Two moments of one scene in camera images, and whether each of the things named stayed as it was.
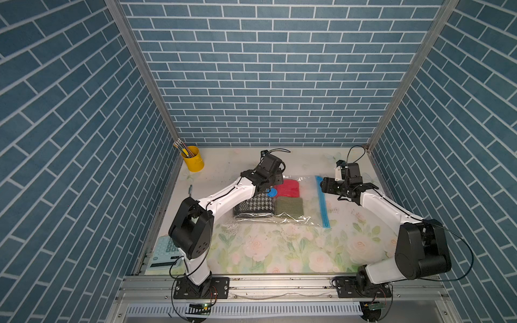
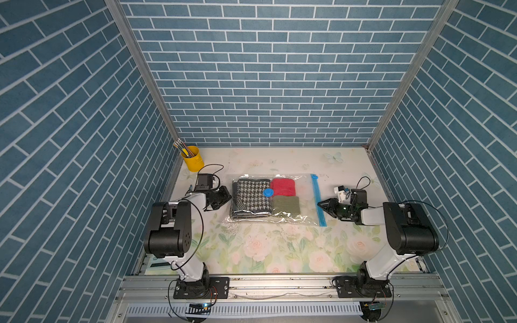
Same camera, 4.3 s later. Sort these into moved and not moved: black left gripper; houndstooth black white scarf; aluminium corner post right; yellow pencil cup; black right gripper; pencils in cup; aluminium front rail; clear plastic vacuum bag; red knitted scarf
Moved: black left gripper; red knitted scarf; black right gripper
Not moved: clear plastic vacuum bag; pencils in cup; houndstooth black white scarf; aluminium front rail; aluminium corner post right; yellow pencil cup
